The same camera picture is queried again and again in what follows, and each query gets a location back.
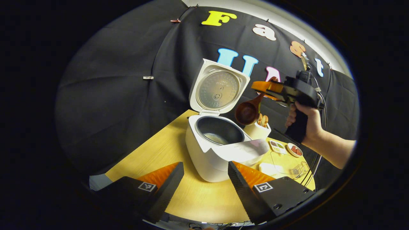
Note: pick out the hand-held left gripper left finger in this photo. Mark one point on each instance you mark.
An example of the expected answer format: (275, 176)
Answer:
(167, 191)

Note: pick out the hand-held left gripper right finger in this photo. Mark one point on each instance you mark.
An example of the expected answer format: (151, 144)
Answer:
(243, 195)

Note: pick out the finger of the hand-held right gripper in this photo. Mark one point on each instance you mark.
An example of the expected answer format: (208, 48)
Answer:
(274, 96)
(268, 87)

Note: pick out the brown wooden spoon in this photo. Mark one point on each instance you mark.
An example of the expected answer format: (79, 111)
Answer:
(246, 113)

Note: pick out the white rice cooker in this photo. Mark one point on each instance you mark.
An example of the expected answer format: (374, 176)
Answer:
(204, 159)

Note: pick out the toast bread slice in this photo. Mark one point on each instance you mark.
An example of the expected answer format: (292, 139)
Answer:
(265, 121)
(260, 120)

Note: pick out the white toaster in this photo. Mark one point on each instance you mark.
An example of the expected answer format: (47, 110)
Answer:
(255, 131)

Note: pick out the white divided dish with beans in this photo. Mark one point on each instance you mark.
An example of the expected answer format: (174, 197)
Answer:
(277, 147)

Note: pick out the round white plate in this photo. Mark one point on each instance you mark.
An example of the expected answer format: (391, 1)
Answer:
(290, 149)

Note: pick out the red meat piece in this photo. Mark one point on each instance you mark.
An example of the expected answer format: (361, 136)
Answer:
(293, 149)
(298, 152)

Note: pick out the black backdrop cloth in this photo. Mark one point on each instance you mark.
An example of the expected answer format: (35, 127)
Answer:
(111, 95)

